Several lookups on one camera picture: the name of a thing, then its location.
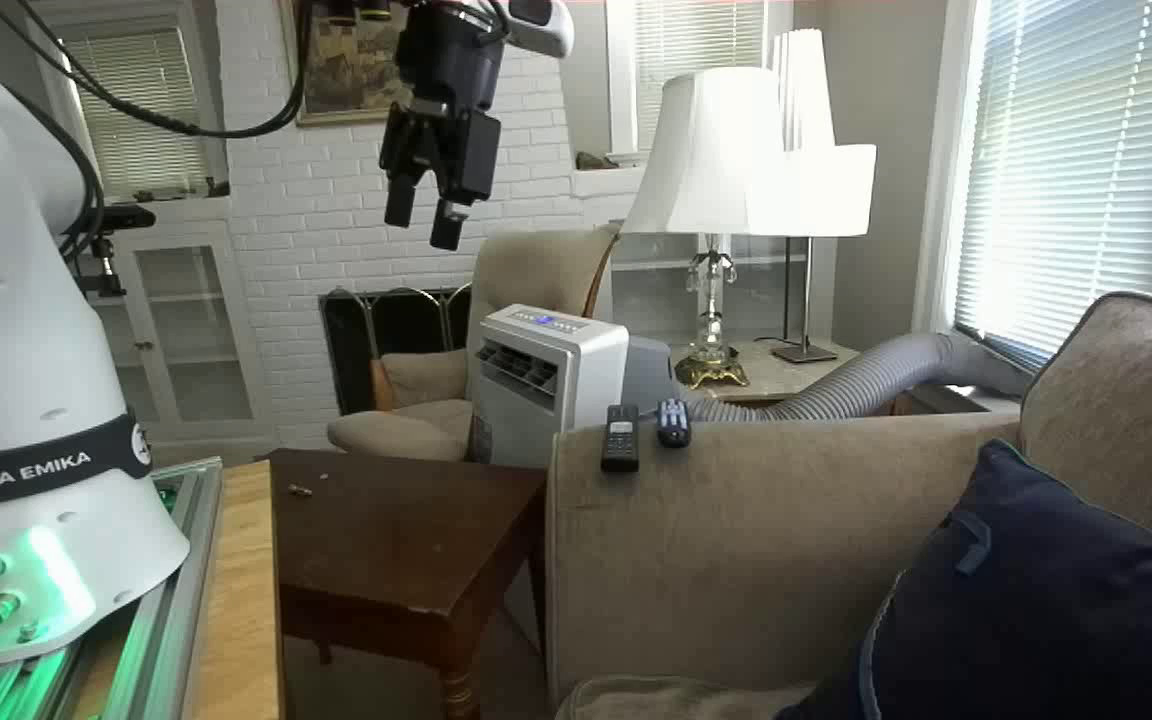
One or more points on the beige fabric sofa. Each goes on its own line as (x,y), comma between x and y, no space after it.
(726,579)

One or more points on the short black remote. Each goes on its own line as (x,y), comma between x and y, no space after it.
(673,423)

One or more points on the white glass door cabinet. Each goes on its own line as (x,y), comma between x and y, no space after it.
(178,334)

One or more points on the dark wooden side table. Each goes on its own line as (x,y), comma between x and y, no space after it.
(400,556)

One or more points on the white portable air conditioner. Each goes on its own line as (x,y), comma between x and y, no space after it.
(545,374)

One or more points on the white shade table lamp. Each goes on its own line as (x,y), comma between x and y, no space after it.
(708,176)

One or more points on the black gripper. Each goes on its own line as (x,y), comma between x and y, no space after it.
(449,61)

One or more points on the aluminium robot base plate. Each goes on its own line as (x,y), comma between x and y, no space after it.
(137,662)

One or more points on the navy blue cushion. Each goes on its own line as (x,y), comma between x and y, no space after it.
(1021,606)

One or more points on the wooden lamp end table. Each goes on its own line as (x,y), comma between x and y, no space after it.
(770,379)

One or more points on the white window blinds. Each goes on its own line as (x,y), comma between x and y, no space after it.
(1056,203)

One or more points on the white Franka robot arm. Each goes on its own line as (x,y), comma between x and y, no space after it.
(83,523)

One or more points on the light wooden robot table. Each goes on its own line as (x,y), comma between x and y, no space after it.
(238,644)

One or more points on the long black Xfinity remote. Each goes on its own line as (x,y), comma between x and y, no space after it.
(623,436)

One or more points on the beige armchair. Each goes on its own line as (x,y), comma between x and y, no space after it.
(427,397)

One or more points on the black fireplace screen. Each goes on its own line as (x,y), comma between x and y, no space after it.
(366,326)

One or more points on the framed wall picture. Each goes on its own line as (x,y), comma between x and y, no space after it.
(349,61)

